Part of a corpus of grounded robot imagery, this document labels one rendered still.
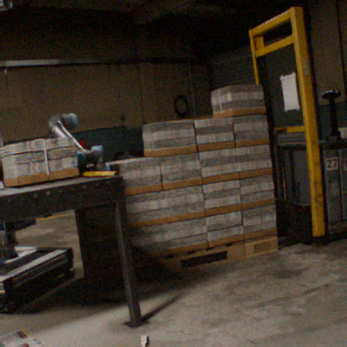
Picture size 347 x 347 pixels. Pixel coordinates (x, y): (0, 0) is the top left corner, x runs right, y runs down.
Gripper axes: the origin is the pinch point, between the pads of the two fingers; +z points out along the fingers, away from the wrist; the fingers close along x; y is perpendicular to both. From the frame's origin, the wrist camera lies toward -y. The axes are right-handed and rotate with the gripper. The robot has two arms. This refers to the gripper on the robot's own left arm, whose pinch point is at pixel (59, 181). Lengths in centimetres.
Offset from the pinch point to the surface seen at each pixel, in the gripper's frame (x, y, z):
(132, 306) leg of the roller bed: 62, -67, -4
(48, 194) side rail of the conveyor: 63, -1, 32
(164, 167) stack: 2, -2, -78
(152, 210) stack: -2, -30, -67
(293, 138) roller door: -395, -14, -724
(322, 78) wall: -299, 111, -729
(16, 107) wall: -672, 121, -197
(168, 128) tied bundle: 4, 24, -84
